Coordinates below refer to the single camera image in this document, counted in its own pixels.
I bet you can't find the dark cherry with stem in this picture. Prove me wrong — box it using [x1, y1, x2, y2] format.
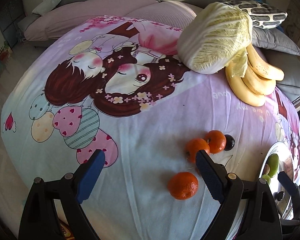
[276, 191, 285, 202]

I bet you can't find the large green mango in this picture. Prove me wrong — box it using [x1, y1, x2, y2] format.
[266, 153, 279, 178]

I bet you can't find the orange mandarin front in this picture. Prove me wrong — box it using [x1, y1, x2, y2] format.
[167, 172, 199, 200]

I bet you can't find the orange mandarin with stem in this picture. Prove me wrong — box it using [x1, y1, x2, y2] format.
[185, 138, 210, 164]

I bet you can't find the small green mango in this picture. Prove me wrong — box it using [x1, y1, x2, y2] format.
[261, 174, 271, 185]

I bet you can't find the silver metal plate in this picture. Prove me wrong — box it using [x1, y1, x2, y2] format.
[258, 142, 300, 224]

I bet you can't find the yellow banana middle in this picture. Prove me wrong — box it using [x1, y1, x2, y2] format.
[242, 65, 276, 95]

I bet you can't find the yellow banana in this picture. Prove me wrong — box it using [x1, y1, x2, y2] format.
[225, 66, 266, 107]
[242, 65, 276, 95]
[246, 44, 285, 81]

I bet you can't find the yellow banana bottom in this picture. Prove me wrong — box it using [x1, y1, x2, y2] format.
[225, 66, 266, 107]

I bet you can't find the yellow banana top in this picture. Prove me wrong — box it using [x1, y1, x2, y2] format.
[246, 44, 285, 81]

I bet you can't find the grey pillow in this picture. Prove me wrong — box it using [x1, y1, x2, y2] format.
[252, 27, 300, 56]

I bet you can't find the cartoon print bed sheet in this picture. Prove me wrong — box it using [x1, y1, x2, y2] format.
[1, 17, 300, 239]

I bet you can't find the napa cabbage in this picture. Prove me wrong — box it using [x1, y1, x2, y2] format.
[177, 2, 253, 77]

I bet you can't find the black white patterned pillow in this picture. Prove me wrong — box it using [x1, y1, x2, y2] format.
[222, 0, 288, 29]

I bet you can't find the pink mattress cushion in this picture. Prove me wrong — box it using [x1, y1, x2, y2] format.
[24, 0, 202, 42]

